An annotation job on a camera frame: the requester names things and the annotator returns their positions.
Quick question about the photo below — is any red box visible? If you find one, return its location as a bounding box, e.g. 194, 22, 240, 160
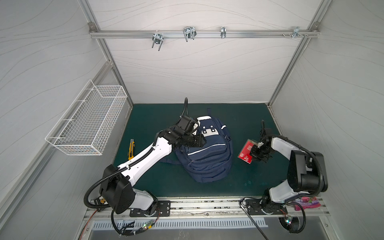
238, 139, 258, 164

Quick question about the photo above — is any navy blue student backpack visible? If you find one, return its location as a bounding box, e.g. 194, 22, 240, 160
160, 108, 234, 183

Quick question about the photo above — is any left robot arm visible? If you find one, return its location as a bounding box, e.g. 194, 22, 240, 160
84, 99, 207, 216

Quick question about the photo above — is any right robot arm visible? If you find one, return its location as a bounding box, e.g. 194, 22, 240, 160
250, 121, 328, 215

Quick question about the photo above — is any yellow utility knife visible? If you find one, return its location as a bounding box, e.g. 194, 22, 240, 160
128, 139, 135, 160

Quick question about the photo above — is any pink snack pouch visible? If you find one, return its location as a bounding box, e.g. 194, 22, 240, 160
295, 197, 321, 210

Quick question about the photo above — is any middle metal hook clamp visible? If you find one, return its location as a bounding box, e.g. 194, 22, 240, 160
183, 26, 197, 42

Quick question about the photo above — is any metal hook clamp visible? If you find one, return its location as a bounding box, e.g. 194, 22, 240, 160
282, 27, 309, 39
152, 33, 164, 51
183, 26, 197, 42

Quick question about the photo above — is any left metal hook clamp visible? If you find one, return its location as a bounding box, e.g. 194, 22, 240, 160
152, 33, 164, 51

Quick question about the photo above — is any right metal hook clamp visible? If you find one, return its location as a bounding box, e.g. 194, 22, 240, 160
282, 27, 309, 39

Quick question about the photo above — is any black floor cable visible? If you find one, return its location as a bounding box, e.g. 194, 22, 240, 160
238, 197, 269, 240

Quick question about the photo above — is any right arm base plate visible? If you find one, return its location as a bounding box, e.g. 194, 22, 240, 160
242, 198, 288, 216

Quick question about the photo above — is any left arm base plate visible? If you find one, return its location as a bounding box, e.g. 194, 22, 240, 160
130, 200, 171, 218

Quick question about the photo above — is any aluminium top rail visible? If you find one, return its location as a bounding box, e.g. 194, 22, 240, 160
90, 29, 321, 39

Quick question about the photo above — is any small metal ring clamp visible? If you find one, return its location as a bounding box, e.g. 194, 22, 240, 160
221, 27, 227, 39

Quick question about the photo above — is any white wire basket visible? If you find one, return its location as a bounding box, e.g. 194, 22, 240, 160
45, 80, 127, 156

